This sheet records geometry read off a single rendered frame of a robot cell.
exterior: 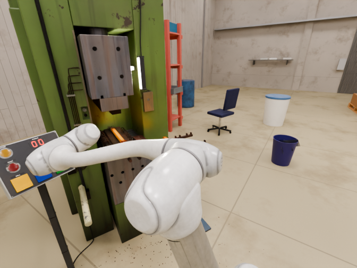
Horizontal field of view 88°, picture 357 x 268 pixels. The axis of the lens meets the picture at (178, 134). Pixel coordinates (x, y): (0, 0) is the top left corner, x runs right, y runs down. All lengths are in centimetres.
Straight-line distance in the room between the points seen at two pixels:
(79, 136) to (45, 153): 14
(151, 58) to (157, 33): 20
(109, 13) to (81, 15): 19
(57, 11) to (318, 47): 1093
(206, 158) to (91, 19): 129
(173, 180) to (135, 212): 10
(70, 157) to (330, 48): 1134
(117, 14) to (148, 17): 24
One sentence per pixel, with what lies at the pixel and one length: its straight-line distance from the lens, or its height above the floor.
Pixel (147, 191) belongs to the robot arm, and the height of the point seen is 138.
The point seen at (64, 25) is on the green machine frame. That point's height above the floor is 183.
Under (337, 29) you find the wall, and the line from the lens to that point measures 1159.
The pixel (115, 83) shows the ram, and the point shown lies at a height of 146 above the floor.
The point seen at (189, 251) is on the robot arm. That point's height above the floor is 119.
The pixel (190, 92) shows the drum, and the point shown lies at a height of 54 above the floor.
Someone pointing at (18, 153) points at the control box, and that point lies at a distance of 136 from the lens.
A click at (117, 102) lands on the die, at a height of 132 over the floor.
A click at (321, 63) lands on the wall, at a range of 1153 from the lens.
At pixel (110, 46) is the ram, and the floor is 170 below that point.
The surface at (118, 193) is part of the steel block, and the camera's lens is 171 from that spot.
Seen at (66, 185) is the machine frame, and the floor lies 41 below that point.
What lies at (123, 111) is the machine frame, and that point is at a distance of 199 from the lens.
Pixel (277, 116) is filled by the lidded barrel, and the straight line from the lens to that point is 514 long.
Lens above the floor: 162
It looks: 22 degrees down
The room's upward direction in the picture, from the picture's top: 1 degrees counter-clockwise
